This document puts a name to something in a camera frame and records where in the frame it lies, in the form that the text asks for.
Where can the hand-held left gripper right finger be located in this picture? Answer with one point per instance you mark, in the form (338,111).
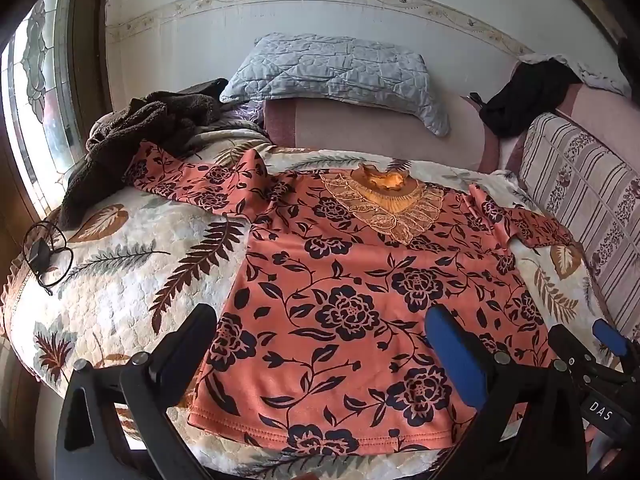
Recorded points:
(452,355)

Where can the person's right hand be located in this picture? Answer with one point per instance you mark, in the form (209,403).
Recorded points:
(602,460)

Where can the black garment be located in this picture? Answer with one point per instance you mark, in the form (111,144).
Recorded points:
(525,95)

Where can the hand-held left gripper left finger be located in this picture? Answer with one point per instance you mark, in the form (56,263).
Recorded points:
(185,340)

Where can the brown fleece garment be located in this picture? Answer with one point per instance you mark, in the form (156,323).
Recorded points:
(130,130)

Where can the leaf print blanket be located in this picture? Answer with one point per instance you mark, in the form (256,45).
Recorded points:
(125,270)

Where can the orange floral blouse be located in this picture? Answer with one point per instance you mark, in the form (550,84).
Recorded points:
(350,270)

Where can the striped floral sofa cover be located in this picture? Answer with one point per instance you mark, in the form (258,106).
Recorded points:
(585,185)

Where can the white cloth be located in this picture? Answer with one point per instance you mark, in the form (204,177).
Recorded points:
(600,77)

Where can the purple striped cloth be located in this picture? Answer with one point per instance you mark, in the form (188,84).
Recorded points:
(242,110)

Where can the grey quilted pillow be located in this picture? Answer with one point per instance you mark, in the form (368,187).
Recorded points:
(325,67)

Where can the stained glass window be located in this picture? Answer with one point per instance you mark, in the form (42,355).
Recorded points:
(45,85)

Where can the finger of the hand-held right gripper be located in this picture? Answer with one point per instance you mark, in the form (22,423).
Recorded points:
(609,337)
(567,345)

